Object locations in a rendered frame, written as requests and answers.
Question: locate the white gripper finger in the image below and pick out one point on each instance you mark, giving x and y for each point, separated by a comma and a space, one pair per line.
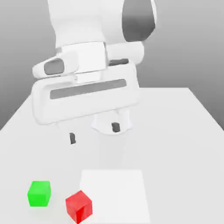
115, 127
72, 138

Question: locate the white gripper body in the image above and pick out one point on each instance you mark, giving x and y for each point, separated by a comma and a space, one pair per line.
84, 106

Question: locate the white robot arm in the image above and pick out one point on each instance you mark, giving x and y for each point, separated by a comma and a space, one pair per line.
84, 22

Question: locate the small green cube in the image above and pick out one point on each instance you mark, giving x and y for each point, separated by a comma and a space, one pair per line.
39, 193

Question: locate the small red cube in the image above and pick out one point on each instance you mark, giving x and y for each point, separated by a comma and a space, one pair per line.
79, 204

